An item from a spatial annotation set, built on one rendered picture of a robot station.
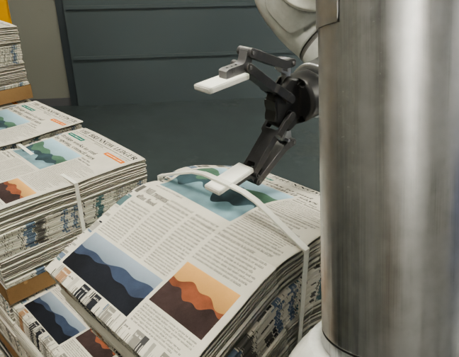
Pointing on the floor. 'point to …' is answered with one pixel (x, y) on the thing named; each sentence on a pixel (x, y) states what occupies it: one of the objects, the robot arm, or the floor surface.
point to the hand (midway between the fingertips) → (212, 137)
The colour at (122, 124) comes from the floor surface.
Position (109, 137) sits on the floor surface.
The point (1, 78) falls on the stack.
